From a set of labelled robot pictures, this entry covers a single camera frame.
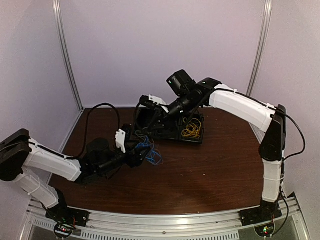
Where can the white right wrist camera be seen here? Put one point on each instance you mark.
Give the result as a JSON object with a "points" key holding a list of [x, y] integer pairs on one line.
{"points": [[152, 102]]}

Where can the aluminium left corner post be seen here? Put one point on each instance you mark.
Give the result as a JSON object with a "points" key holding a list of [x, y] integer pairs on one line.
{"points": [[65, 53]]}

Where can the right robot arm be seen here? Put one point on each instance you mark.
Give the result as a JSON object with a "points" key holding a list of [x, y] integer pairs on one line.
{"points": [[267, 118]]}

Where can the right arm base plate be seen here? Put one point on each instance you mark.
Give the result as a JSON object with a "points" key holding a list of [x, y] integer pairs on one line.
{"points": [[263, 213]]}

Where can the aluminium corner post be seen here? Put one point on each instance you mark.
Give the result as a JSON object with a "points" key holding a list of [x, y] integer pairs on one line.
{"points": [[65, 53], [264, 31]]}

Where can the aluminium front rail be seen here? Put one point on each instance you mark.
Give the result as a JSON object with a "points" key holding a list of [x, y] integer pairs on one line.
{"points": [[221, 225]]}

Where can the black three-compartment bin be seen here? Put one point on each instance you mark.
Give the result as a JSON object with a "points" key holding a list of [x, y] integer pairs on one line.
{"points": [[188, 129]]}

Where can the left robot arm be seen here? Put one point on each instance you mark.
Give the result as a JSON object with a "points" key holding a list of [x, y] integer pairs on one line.
{"points": [[19, 153]]}

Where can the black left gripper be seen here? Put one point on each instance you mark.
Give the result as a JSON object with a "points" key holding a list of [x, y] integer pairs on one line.
{"points": [[136, 160]]}

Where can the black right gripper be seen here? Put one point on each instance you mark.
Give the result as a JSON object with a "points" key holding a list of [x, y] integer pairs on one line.
{"points": [[167, 122]]}

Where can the aluminium right corner post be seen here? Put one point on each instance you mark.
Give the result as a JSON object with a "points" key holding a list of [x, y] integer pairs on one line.
{"points": [[264, 31]]}

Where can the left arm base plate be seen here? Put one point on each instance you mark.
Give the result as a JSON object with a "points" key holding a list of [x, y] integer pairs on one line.
{"points": [[71, 216]]}

